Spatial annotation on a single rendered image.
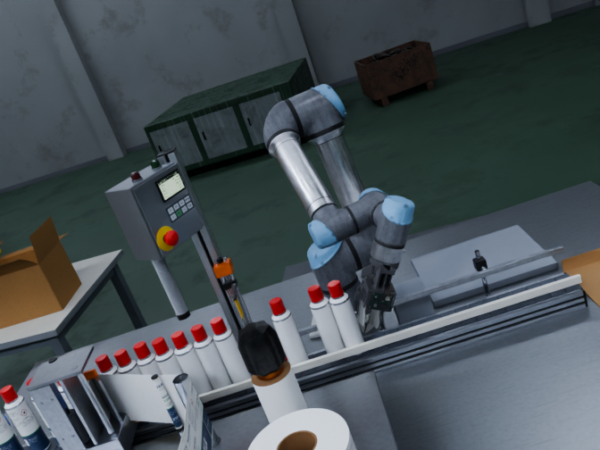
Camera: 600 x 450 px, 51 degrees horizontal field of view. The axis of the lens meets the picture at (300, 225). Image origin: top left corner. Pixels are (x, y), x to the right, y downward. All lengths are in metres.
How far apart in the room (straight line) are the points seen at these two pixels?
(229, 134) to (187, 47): 3.36
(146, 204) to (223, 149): 6.27
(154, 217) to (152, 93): 9.62
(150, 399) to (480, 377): 0.79
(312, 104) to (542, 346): 0.86
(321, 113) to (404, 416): 0.83
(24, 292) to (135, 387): 1.57
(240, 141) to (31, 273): 4.95
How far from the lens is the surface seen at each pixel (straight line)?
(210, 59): 10.74
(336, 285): 1.56
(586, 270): 1.88
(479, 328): 1.66
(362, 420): 1.46
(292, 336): 1.62
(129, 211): 1.54
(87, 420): 1.66
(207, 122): 7.73
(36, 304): 3.14
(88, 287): 3.23
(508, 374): 1.55
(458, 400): 1.51
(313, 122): 1.79
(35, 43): 11.75
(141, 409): 1.68
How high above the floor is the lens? 1.78
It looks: 20 degrees down
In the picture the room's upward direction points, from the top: 20 degrees counter-clockwise
